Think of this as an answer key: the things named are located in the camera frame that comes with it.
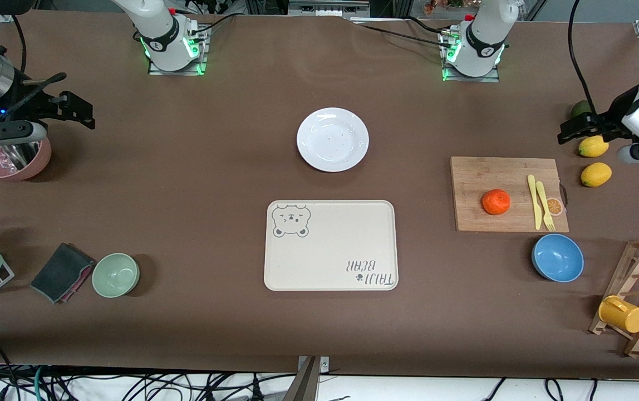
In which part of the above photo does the orange mandarin fruit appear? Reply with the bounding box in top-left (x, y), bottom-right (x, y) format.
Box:
top-left (481, 189), bottom-right (512, 216)

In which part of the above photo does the white round plate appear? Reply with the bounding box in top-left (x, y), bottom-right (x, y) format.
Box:
top-left (297, 107), bottom-right (370, 173)

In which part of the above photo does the yellow lemon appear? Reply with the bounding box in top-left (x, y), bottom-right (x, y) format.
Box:
top-left (578, 135), bottom-right (610, 158)
top-left (581, 162), bottom-right (613, 188)

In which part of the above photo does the metal ladle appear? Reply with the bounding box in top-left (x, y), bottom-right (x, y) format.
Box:
top-left (0, 142), bottom-right (42, 171)

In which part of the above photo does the pink bowl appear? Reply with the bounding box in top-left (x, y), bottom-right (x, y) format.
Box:
top-left (0, 138), bottom-right (52, 181)

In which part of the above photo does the yellow plastic fork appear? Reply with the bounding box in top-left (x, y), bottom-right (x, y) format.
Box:
top-left (535, 181), bottom-right (556, 232)

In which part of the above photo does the yellow plastic knife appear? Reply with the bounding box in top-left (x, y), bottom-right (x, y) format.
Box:
top-left (527, 174), bottom-right (543, 231)

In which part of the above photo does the wooden cutting board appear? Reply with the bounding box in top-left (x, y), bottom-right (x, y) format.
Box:
top-left (450, 157), bottom-right (570, 233)

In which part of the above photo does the blue bowl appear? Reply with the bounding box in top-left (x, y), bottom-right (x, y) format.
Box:
top-left (532, 233), bottom-right (585, 283)

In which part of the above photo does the wooden cup rack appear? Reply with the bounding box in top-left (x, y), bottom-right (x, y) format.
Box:
top-left (588, 236), bottom-right (639, 358)

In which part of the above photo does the dark grey folded cloth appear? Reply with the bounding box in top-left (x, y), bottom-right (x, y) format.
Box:
top-left (31, 242), bottom-right (95, 305)

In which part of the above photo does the light green bowl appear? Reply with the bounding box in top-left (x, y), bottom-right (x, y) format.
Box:
top-left (92, 253), bottom-right (140, 299)

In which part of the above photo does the pink folded cloth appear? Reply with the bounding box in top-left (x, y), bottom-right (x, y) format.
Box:
top-left (58, 261), bottom-right (96, 305)

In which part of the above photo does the yellow mug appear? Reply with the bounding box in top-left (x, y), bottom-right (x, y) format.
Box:
top-left (598, 295), bottom-right (639, 334)

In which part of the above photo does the cream tray with bear print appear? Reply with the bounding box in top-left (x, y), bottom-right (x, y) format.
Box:
top-left (264, 200), bottom-right (399, 291)

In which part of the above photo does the aluminium table leg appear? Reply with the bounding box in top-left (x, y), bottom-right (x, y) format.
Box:
top-left (283, 356), bottom-right (330, 401)

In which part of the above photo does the black right arm wrist cable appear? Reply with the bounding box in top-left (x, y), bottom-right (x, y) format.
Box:
top-left (0, 14), bottom-right (68, 126)

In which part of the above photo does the black arm wrist cable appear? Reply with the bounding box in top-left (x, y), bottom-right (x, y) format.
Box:
top-left (567, 0), bottom-right (598, 115)
top-left (0, 14), bottom-right (68, 126)

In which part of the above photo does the black left arm wrist cable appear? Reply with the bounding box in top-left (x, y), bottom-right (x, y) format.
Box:
top-left (567, 0), bottom-right (598, 115)

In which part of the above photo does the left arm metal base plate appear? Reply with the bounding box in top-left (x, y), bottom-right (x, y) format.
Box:
top-left (442, 31), bottom-right (501, 83)

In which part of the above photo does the black right base cable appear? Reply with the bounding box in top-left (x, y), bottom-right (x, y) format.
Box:
top-left (186, 11), bottom-right (242, 35)

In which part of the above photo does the black base cable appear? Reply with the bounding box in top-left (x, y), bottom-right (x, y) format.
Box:
top-left (186, 11), bottom-right (242, 35)
top-left (353, 21), bottom-right (454, 48)

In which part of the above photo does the black left base cable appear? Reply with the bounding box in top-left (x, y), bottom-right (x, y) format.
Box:
top-left (353, 21), bottom-right (454, 48)

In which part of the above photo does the grey metal frame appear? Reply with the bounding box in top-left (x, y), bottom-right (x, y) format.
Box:
top-left (288, 0), bottom-right (371, 17)

